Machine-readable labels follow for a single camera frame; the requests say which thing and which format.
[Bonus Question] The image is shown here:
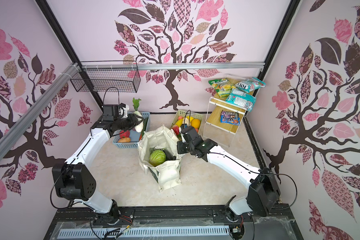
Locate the white daikon radish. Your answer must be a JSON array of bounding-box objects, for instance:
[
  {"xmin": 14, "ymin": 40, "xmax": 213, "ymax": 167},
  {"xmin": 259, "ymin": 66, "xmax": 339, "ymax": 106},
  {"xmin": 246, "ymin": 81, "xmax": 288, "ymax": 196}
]
[{"xmin": 133, "ymin": 98, "xmax": 145, "ymax": 133}]

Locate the dark purple eggplant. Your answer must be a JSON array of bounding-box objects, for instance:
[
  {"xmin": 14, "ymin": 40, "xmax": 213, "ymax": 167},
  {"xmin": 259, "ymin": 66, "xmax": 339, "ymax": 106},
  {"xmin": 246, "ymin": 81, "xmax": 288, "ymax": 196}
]
[{"xmin": 163, "ymin": 149, "xmax": 177, "ymax": 161}]

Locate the cream canvas grocery bag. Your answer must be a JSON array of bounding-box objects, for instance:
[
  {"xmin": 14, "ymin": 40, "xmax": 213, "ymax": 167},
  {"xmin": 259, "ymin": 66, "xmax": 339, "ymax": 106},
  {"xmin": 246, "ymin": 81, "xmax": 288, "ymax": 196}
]
[{"xmin": 138, "ymin": 126, "xmax": 183, "ymax": 192}]

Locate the green cabbage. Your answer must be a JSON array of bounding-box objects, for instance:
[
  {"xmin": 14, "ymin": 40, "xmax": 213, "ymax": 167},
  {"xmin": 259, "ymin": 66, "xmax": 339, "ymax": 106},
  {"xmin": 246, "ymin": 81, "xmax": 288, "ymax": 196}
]
[{"xmin": 149, "ymin": 150, "xmax": 166, "ymax": 167}]

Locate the blue candy bag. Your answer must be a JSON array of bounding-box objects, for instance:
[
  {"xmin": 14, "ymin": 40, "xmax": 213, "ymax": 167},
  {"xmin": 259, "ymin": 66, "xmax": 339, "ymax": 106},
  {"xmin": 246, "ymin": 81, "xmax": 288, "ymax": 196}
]
[{"xmin": 220, "ymin": 111, "xmax": 241, "ymax": 126}]

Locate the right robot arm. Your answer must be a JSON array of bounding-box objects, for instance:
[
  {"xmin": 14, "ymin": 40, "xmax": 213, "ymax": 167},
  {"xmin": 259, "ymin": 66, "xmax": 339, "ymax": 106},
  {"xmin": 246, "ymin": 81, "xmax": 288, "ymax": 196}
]
[{"xmin": 177, "ymin": 126, "xmax": 281, "ymax": 222}]

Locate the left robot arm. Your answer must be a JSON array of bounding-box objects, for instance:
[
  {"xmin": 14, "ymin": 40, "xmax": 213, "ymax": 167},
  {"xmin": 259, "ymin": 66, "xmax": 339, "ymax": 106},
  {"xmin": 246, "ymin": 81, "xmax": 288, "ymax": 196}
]
[{"xmin": 52, "ymin": 104, "xmax": 145, "ymax": 216}]

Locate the green yellow snack bag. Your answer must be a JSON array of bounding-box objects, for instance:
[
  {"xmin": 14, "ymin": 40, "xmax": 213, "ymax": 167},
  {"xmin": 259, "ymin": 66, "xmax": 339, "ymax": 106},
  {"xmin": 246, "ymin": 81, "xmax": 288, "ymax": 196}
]
[{"xmin": 209, "ymin": 79, "xmax": 236, "ymax": 98}]

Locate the teal white snack bag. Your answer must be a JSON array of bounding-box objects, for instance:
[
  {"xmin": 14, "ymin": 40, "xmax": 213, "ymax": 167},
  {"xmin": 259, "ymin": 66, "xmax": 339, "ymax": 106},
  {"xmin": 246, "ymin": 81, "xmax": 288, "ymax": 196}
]
[{"xmin": 235, "ymin": 77, "xmax": 266, "ymax": 93}]

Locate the blue plastic vegetable basket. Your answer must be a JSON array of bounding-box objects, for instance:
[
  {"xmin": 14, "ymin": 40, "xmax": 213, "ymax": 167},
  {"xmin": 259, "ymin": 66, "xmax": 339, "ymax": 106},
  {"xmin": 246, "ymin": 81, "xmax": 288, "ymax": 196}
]
[{"xmin": 113, "ymin": 112, "xmax": 151, "ymax": 149}]

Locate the orange fruit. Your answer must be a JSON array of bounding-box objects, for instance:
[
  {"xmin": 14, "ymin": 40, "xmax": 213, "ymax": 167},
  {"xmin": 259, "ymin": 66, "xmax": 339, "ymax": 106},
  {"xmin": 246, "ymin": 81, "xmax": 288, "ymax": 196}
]
[{"xmin": 191, "ymin": 119, "xmax": 201, "ymax": 129}]

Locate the red apple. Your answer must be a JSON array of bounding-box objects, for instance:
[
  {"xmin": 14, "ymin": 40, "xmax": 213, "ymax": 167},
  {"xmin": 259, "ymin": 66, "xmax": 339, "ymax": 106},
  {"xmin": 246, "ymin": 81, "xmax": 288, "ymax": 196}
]
[{"xmin": 172, "ymin": 125, "xmax": 180, "ymax": 136}]

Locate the green plastic fruit basket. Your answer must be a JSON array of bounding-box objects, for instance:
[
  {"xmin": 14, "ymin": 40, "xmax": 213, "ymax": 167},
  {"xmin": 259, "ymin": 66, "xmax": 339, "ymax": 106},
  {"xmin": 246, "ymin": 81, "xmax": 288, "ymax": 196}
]
[{"xmin": 171, "ymin": 110, "xmax": 203, "ymax": 132}]

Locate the white wooden shelf rack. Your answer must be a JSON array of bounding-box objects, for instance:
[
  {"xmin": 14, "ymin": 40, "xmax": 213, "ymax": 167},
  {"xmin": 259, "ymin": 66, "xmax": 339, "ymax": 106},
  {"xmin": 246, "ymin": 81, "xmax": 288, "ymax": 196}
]
[{"xmin": 203, "ymin": 75, "xmax": 248, "ymax": 147}]

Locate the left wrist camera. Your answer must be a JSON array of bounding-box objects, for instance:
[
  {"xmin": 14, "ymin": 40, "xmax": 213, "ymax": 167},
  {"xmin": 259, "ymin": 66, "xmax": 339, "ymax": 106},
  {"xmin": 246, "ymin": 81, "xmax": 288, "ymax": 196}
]
[{"xmin": 119, "ymin": 103, "xmax": 130, "ymax": 119}]

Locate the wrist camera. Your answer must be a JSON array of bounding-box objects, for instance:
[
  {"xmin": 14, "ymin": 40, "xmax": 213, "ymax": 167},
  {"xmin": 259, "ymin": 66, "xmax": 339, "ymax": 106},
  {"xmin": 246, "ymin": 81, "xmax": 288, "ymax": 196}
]
[
  {"xmin": 119, "ymin": 103, "xmax": 130, "ymax": 119},
  {"xmin": 179, "ymin": 125, "xmax": 189, "ymax": 143}
]

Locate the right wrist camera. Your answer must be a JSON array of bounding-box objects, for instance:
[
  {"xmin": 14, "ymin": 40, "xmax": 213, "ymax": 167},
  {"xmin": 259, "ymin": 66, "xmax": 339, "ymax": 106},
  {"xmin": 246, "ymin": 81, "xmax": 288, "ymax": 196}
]
[{"xmin": 179, "ymin": 125, "xmax": 189, "ymax": 143}]

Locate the black wire wall basket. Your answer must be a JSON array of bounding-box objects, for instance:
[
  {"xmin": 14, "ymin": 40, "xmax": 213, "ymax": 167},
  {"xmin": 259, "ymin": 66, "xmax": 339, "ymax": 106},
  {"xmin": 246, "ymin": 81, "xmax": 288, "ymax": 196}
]
[{"xmin": 71, "ymin": 60, "xmax": 141, "ymax": 93}]

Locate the aluminium frame rail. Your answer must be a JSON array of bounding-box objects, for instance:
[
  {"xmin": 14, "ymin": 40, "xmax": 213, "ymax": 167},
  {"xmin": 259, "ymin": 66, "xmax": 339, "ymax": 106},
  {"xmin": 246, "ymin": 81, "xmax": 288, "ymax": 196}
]
[{"xmin": 0, "ymin": 62, "xmax": 266, "ymax": 161}]

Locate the white cable duct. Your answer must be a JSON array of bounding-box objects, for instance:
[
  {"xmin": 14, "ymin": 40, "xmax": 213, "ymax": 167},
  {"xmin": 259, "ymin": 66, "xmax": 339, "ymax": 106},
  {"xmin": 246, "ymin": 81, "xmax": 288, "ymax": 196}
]
[{"xmin": 55, "ymin": 226, "xmax": 231, "ymax": 240}]

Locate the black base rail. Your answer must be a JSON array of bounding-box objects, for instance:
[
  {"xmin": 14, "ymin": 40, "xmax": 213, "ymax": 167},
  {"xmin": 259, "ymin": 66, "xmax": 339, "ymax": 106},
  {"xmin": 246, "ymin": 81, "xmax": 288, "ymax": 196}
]
[{"xmin": 44, "ymin": 204, "xmax": 303, "ymax": 240}]

